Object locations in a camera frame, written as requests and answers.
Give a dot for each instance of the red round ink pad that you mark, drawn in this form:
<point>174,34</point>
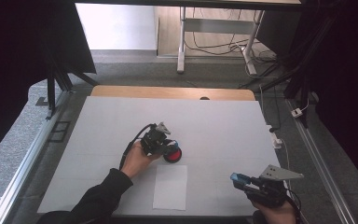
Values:
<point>173,155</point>

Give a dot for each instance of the small white adapter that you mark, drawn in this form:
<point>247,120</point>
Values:
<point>296,112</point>

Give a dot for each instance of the black metal stand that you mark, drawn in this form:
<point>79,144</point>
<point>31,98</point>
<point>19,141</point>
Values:
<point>295,71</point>
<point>52,90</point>

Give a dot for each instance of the person's left hand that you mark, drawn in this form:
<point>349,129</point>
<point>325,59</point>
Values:
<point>136,160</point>

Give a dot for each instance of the white desk frame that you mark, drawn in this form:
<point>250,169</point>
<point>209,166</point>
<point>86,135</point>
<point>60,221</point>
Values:
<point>183,40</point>

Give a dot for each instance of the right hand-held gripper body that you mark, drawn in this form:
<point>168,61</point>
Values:
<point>270,186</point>

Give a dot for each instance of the black curtain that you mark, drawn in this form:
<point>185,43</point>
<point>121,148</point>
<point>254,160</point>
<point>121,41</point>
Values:
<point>348,77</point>
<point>18,46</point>

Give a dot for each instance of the aluminium rail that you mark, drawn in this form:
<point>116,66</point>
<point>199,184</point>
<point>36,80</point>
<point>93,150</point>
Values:
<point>317,161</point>
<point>28,158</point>

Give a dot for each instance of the blue stamp cap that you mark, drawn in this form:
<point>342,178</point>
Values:
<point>240,178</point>

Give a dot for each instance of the white power strip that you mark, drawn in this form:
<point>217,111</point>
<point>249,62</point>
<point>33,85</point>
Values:
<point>275,138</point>

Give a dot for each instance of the large white table mat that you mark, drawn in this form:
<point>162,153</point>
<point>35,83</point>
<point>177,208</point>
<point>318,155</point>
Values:
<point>214,124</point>

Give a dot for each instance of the black table grommet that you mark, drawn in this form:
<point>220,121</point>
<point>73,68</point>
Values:
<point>204,98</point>

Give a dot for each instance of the white paper sheet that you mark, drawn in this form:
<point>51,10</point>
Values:
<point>170,187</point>

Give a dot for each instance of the person's right hand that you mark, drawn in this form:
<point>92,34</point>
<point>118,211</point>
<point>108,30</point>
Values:
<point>276,214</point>

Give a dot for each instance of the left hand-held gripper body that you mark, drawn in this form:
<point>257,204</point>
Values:
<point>154,140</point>

